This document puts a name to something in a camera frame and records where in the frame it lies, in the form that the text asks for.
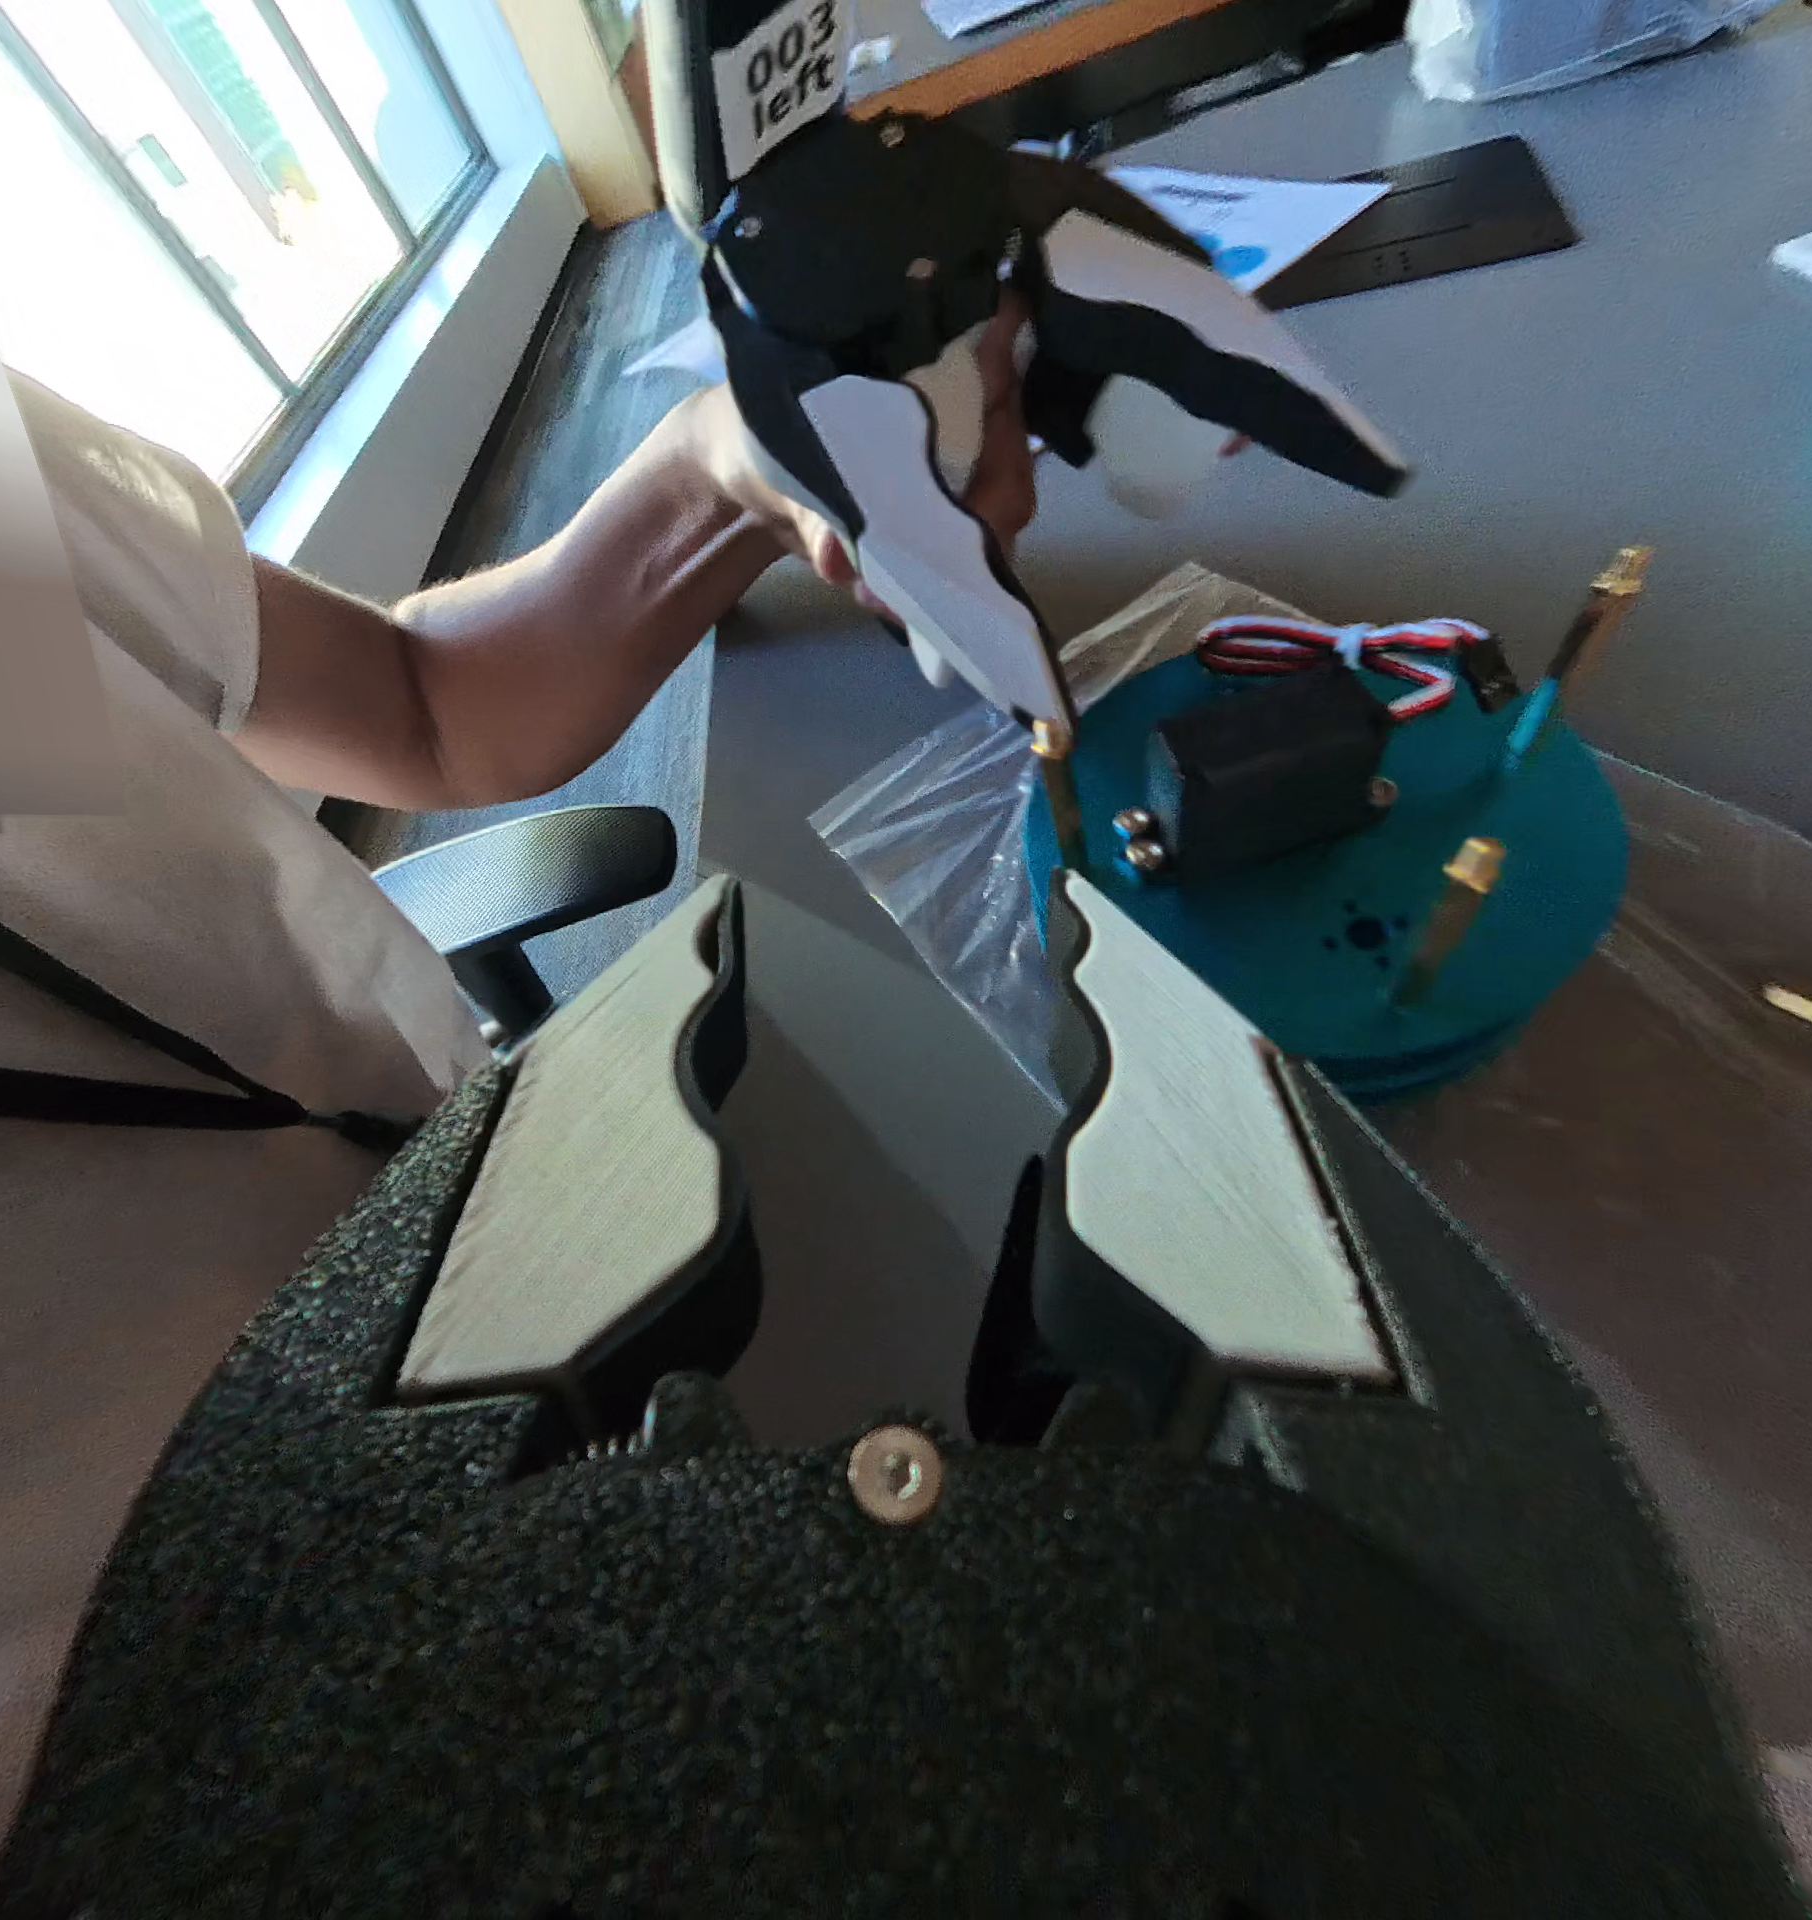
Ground black flat plate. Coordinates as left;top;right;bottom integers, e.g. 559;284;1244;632
1259;136;1583;309

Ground grey chair armrest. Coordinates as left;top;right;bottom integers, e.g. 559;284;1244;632
369;805;678;1037

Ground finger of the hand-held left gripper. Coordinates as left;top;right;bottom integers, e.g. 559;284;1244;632
1033;211;1414;500
798;371;1078;728

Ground grey desk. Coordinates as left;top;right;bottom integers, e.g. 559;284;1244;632
695;29;1812;1920

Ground large window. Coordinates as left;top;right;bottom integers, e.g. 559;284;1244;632
0;0;494;497

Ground white wrapped foam block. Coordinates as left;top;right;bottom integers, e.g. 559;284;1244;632
1407;0;1784;104

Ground person's left hand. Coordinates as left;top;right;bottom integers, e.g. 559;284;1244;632
643;306;1043;624

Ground clear plastic bag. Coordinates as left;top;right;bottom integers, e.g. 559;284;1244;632
807;561;1812;1728

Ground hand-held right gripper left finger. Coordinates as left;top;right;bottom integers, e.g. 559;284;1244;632
393;873;763;1405

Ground black lanyard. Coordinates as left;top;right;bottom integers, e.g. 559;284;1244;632
0;885;405;1157

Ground red white servo cable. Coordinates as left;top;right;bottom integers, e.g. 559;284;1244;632
1193;611;1524;737

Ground person's white shirt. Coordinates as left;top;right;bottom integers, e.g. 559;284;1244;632
0;368;488;1877

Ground blue round turntable base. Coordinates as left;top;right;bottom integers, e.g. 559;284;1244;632
1023;645;1630;1108

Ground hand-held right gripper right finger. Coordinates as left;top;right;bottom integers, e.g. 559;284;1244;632
1028;871;1400;1390

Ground wooden workbench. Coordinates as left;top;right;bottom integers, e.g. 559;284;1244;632
845;0;1426;144

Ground person's left forearm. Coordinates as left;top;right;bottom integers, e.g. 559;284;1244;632
232;435;729;811

